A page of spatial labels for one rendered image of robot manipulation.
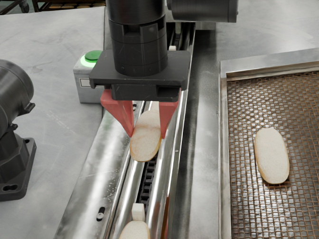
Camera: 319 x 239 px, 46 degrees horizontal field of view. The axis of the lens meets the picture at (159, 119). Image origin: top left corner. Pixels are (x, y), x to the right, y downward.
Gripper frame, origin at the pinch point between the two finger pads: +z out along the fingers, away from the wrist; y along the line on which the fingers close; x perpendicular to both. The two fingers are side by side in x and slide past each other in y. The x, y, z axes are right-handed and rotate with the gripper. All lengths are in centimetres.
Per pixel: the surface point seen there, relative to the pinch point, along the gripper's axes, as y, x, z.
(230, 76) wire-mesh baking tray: 10.6, 19.6, 3.8
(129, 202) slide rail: -2.2, -4.6, 8.2
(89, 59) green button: -14.3, 22.6, 2.6
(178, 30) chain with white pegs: -0.6, 48.5, 8.3
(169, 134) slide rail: 1.4, 9.2, 8.2
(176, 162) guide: 3.3, 1.8, 7.1
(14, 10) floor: -174, 280, 92
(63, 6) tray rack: -104, 228, 69
